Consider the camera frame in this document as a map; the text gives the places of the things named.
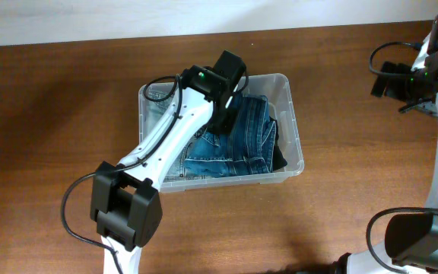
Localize dark blue jeans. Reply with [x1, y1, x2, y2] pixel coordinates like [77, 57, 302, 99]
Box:
[185, 95, 275, 177]

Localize clear plastic storage bin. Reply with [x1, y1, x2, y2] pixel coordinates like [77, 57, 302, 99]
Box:
[138, 72, 306, 193]

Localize black fuzzy garment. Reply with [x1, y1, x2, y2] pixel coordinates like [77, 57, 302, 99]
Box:
[270, 117, 287, 171]

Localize light blue jeans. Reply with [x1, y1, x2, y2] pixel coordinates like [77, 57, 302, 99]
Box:
[146, 90, 210, 182]

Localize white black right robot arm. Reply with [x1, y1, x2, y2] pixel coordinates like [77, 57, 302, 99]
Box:
[326, 15, 438, 274]

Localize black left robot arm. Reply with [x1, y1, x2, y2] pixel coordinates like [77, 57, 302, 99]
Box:
[90, 51, 249, 273]

